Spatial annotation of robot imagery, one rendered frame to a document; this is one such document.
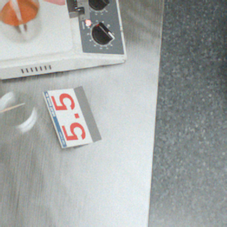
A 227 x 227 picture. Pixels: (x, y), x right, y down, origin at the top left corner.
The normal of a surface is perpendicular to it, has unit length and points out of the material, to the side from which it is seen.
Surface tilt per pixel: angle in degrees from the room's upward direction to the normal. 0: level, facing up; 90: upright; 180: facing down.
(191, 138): 0
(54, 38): 0
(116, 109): 0
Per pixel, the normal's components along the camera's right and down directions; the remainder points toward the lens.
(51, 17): -0.04, -0.29
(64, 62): 0.13, 0.95
